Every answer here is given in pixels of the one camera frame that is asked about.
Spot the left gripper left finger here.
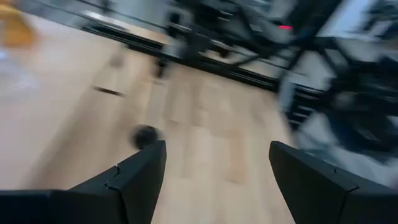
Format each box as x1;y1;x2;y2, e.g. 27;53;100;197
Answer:
0;139;167;224

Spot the black station frame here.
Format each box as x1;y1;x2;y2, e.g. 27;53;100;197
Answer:
18;0;398;131

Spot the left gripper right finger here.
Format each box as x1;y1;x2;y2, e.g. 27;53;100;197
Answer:
268;140;398;224

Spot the amber ribbed glass candle holder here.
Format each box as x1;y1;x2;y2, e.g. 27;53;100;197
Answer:
0;2;35;48

